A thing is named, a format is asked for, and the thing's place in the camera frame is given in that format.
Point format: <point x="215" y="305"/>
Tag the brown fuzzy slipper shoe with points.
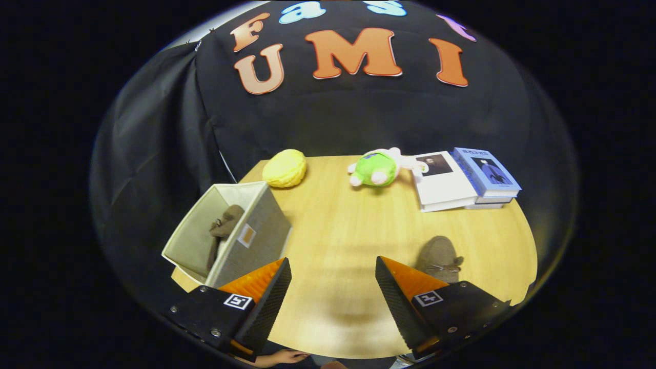
<point x="435" y="251"/>
<point x="228" y="220"/>

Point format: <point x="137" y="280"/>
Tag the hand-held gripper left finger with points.
<point x="271" y="302"/>

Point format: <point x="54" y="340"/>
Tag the beige fabric storage box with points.
<point x="266" y="220"/>

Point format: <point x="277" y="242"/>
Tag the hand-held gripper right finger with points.
<point x="394" y="302"/>

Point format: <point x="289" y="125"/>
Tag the white portrait cover book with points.
<point x="443" y="189"/>

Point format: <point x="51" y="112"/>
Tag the green and pink plush toy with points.
<point x="376" y="169"/>

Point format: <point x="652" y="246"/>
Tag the yellow round plush toy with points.
<point x="284" y="168"/>

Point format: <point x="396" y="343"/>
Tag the blue cover book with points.
<point x="487" y="171"/>

